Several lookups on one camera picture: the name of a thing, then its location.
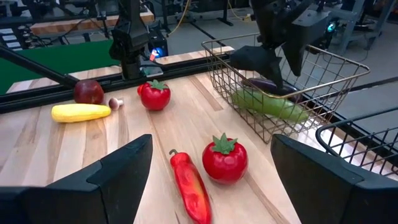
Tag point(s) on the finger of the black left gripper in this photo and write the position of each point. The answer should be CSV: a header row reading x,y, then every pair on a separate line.
x,y
304,40
255,59

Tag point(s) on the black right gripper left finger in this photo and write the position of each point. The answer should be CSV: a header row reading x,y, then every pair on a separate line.
x,y
118,186

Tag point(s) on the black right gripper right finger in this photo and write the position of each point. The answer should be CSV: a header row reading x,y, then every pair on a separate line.
x,y
326,199

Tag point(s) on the purple plastic eggplant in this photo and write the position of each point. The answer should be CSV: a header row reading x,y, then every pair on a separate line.
x,y
261,84

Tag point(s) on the green plastic cucumber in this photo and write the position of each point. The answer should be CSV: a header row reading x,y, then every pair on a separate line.
x,y
267,105

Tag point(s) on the long red plastic pepper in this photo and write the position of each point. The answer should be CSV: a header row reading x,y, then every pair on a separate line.
x,y
189,186

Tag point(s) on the red plastic tomato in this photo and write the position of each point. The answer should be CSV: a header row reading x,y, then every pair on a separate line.
x,y
224,168
154,98

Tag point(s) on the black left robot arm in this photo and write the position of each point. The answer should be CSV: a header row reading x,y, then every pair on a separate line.
x,y
129,37

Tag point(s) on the small brown plastic mushroom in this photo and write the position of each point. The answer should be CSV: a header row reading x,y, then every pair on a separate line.
x,y
114,104

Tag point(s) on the dark red plastic apple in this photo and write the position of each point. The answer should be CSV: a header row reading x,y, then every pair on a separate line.
x,y
88,92

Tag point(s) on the black computer with blue light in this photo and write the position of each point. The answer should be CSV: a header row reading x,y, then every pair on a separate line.
x,y
157,40

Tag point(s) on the green mat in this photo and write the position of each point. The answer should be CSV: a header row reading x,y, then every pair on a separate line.
x,y
62,57

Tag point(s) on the wooden work table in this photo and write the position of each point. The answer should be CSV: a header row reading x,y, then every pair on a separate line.
x,y
77,25

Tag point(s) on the white metal bracket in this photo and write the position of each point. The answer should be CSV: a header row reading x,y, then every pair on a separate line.
x,y
152,70

